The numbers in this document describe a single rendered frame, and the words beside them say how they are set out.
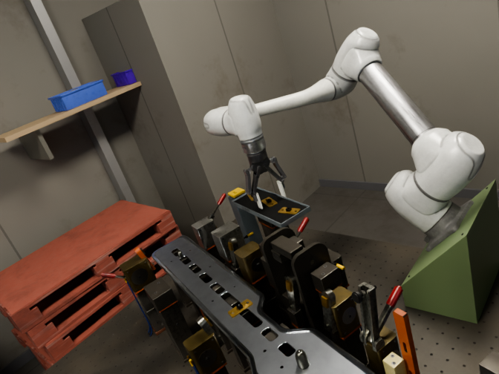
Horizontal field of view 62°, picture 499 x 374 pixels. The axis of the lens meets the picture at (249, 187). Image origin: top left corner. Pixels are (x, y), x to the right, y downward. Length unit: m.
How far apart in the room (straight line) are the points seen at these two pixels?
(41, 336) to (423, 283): 2.05
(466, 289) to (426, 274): 0.13
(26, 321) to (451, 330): 2.12
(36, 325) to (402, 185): 2.08
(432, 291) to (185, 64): 2.29
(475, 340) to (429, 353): 0.15
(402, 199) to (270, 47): 2.51
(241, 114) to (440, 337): 1.02
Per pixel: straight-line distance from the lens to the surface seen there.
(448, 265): 1.54
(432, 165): 1.54
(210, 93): 3.32
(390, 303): 1.13
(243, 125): 1.51
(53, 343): 2.79
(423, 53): 3.41
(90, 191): 3.70
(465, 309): 1.65
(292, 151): 4.01
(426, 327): 1.67
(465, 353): 1.59
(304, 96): 1.76
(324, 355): 1.22
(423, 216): 1.64
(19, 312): 2.68
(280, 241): 1.35
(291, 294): 1.36
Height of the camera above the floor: 1.88
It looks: 23 degrees down
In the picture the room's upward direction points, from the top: 19 degrees counter-clockwise
